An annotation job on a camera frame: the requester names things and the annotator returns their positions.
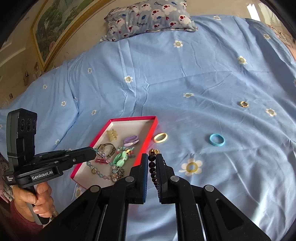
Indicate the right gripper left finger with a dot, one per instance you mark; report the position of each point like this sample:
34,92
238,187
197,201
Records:
137,191

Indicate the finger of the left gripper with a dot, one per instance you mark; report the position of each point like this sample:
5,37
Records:
78,156
52,155

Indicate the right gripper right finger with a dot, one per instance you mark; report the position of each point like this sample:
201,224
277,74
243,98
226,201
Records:
165,186

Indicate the pink hair clip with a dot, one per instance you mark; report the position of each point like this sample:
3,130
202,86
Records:
102,161

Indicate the gold bangle watch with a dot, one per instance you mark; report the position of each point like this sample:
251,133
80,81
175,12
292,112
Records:
106,150

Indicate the yellow hair claw clip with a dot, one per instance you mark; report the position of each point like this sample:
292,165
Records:
112,135

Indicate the person's left hand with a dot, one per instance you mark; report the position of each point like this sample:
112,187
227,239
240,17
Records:
42,200

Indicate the floral fabric at edge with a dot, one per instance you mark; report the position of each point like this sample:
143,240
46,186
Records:
5,190

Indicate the red shallow box tray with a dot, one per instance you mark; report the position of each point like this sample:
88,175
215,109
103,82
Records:
134,136

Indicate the light blue floral quilt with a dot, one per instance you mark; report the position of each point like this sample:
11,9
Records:
225,95

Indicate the framed landscape painting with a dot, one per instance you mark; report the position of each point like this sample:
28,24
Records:
56,22

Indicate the grey cartoon print pillow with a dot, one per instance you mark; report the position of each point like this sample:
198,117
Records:
147,16

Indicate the pink cartoon bedsheet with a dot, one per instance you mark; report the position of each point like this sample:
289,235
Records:
287,39

